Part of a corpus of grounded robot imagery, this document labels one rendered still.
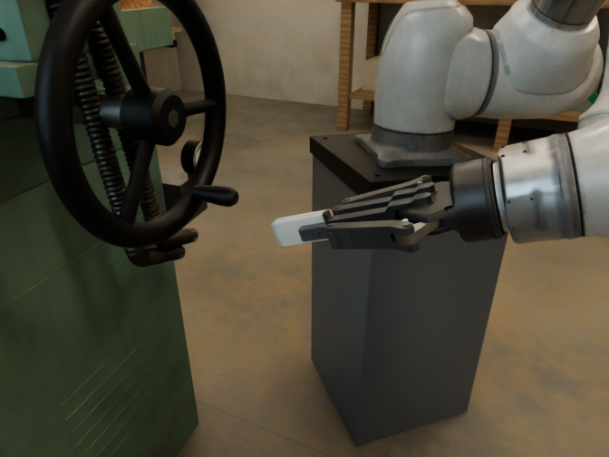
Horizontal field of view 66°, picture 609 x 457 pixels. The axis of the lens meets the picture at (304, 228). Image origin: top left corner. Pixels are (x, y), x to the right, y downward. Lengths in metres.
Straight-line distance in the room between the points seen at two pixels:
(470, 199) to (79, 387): 0.64
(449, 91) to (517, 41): 0.13
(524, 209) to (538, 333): 1.20
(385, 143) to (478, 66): 0.20
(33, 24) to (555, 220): 0.50
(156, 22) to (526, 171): 0.62
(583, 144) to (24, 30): 0.50
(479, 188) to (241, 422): 0.93
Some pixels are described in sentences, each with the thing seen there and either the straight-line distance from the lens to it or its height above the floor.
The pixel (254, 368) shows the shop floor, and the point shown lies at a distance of 1.35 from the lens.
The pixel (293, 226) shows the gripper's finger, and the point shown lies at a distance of 0.52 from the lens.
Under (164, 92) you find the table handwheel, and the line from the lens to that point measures 0.53.
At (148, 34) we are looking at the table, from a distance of 0.83.
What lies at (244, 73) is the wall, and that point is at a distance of 4.34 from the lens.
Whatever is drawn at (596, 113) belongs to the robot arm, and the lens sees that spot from 0.58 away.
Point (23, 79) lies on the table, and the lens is 0.54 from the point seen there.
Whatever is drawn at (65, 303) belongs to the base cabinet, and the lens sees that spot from 0.75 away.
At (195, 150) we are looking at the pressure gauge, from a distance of 0.83.
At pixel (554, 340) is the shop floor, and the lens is 1.60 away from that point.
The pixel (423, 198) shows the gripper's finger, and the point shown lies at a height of 0.76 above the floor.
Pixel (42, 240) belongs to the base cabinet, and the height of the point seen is 0.64.
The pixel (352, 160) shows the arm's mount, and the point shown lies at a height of 0.64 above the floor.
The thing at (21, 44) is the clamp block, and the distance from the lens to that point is 0.55.
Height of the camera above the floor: 0.94
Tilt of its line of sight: 28 degrees down
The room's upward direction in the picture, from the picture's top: straight up
